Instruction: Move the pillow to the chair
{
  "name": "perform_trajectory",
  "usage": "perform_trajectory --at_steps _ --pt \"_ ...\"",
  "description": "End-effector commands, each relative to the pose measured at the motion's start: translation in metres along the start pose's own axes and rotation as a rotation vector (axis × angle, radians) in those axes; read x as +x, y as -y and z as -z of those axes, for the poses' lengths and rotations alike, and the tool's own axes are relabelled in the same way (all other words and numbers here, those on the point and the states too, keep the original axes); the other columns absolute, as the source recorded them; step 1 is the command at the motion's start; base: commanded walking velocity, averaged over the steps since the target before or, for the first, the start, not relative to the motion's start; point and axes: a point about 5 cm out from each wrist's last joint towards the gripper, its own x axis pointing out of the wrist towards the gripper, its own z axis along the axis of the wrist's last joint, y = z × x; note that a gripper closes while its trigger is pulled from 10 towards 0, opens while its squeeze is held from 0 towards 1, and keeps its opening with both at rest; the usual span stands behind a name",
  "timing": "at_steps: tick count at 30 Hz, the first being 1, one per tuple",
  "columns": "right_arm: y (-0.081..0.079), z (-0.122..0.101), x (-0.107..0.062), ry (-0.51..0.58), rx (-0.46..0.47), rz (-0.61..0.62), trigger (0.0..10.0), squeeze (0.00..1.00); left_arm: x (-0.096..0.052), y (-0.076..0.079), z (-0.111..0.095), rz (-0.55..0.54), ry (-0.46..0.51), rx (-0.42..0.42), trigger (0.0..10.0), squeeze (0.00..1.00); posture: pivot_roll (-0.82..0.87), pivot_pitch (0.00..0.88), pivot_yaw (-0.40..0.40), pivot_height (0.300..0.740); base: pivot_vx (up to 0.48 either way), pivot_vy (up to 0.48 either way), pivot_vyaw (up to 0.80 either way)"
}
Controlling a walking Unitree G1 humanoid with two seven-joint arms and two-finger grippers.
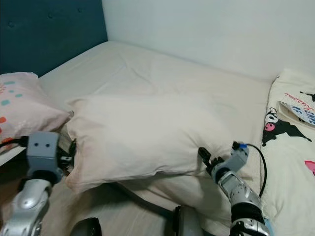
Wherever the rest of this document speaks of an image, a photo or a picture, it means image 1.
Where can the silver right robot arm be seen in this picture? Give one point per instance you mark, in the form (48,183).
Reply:
(243,196)

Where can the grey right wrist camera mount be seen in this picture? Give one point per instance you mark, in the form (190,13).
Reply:
(237,157)

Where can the cream cartoon print blanket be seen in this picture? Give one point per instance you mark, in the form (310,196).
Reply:
(293,162)

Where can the cream white pillow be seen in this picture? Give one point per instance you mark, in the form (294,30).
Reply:
(142,135)

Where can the black right robot leg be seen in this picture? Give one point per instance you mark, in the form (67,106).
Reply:
(186,222)

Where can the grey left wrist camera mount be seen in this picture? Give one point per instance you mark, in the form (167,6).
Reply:
(43,150)

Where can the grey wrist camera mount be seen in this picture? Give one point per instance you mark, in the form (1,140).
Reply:
(237,157)
(43,150)

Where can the black robot leg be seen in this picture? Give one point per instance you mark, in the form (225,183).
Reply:
(186,222)
(87,227)

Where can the teal upholstered headboard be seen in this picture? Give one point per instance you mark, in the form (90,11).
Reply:
(49,32)

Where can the bed with cream sheet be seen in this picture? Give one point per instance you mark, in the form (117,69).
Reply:
(152,71)

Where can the pink patterned pillow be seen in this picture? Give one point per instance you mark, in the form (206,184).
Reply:
(24,103)

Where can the blue white printed tag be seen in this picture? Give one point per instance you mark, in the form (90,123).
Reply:
(298,112)

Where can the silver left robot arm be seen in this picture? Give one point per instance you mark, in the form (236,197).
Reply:
(27,206)

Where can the black left robot leg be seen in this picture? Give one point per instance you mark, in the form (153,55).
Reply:
(87,227)

